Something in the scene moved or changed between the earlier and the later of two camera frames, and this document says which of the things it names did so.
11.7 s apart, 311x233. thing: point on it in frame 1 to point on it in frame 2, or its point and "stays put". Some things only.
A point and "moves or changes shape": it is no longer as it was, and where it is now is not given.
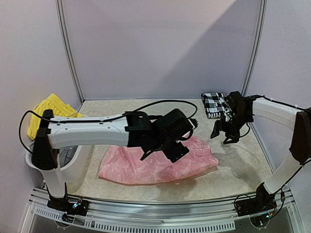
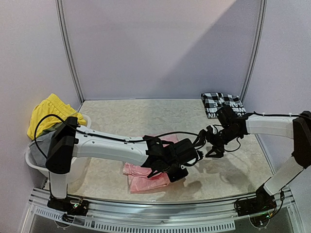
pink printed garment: [121, 165] moves or changes shape
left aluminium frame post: [59, 6] stays put
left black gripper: [175, 155] to [174, 177]
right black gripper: [227, 127] to [211, 140]
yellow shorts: [60, 108] stays put
